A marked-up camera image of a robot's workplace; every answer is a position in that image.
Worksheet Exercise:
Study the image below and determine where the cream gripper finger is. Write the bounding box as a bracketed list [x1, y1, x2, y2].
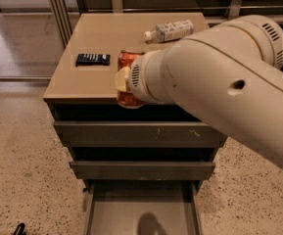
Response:
[115, 67, 130, 92]

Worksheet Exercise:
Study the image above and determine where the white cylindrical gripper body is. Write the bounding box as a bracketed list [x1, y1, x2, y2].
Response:
[128, 50, 172, 104]

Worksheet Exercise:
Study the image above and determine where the red coke can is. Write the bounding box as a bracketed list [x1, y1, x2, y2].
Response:
[117, 50, 144, 109]

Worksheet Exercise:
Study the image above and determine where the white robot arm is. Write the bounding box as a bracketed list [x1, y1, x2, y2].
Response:
[115, 15, 283, 169]

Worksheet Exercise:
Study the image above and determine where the grey top drawer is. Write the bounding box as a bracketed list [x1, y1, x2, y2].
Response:
[54, 121, 227, 148]

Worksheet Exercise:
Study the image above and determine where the grey drawer cabinet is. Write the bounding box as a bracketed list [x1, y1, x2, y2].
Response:
[42, 12, 247, 235]

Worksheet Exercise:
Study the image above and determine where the grey middle drawer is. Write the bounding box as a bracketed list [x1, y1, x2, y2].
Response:
[70, 161, 215, 180]

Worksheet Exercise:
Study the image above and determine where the open grey bottom drawer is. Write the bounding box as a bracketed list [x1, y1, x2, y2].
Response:
[81, 181, 204, 235]

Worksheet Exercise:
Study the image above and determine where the dark blue snack bar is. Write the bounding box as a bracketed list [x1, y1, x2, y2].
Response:
[75, 54, 111, 66]

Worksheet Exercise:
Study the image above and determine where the plastic bottle with label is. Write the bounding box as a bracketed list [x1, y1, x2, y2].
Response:
[144, 20, 194, 43]

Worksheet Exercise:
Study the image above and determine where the black object at floor edge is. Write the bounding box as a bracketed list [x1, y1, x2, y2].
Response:
[13, 223, 26, 235]

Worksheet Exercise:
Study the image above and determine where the metal railing frame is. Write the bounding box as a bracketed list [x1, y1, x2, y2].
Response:
[42, 0, 283, 47]

